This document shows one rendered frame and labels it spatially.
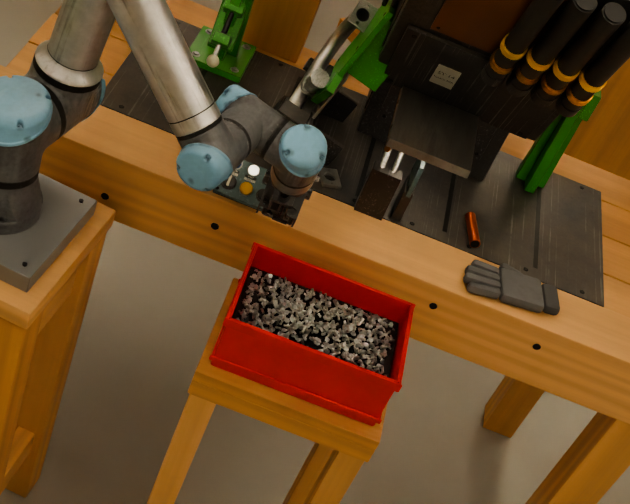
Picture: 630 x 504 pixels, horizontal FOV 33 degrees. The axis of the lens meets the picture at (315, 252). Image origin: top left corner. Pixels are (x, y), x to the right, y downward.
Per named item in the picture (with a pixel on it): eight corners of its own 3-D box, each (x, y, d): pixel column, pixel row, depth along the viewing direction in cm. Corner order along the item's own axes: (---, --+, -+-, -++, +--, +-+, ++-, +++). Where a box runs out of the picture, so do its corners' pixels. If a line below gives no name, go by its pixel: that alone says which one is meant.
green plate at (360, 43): (359, 112, 210) (424, 37, 197) (325, 88, 208) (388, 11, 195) (368, 84, 219) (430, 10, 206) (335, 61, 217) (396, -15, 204)
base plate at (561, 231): (599, 313, 217) (604, 306, 215) (92, 109, 211) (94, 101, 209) (597, 197, 249) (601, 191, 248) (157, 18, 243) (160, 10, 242)
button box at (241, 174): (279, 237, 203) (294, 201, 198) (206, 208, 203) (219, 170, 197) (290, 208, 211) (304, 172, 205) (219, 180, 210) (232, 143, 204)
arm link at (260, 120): (209, 100, 161) (268, 142, 161) (240, 72, 170) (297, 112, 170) (190, 137, 166) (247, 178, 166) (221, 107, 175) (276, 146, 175)
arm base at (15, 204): (2, 247, 175) (10, 203, 169) (-70, 201, 177) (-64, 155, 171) (59, 206, 186) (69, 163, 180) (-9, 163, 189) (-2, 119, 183)
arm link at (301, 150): (295, 108, 165) (340, 140, 165) (286, 132, 175) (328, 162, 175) (266, 146, 163) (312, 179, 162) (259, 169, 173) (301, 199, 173)
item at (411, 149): (464, 184, 194) (471, 171, 192) (382, 151, 193) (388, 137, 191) (479, 82, 224) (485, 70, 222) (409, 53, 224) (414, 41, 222)
